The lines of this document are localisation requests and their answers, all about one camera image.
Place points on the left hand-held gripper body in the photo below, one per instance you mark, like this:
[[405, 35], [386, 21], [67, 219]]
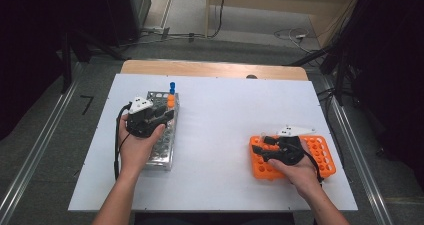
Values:
[[140, 123]]

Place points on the metal floor rail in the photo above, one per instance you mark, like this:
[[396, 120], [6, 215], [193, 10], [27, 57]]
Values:
[[363, 171], [36, 141]]

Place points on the dark curtain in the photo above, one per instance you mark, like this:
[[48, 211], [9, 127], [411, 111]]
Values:
[[26, 51], [393, 51]]

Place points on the black cabinet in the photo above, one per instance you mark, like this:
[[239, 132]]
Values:
[[126, 11]]

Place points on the wooden table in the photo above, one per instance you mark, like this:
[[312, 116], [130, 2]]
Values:
[[200, 68]]

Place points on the person's right hand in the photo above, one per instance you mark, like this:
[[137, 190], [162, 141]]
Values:
[[300, 178]]

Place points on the white work board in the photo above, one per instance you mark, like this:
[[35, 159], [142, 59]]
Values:
[[213, 135]]

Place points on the light wooden frame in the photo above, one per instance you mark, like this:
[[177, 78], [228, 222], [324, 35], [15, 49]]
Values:
[[283, 6]]

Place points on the orange plastic test tube rack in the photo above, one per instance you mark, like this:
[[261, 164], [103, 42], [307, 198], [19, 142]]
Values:
[[320, 158]]

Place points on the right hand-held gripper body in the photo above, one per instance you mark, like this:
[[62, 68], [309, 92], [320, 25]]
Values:
[[290, 150]]

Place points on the metal test tube rack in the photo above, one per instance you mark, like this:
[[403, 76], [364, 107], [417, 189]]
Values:
[[165, 151]]

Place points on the person's left hand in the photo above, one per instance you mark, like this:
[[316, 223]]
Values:
[[136, 151]]

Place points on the black metal stand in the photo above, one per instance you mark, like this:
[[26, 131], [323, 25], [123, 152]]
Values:
[[340, 78], [66, 65]]

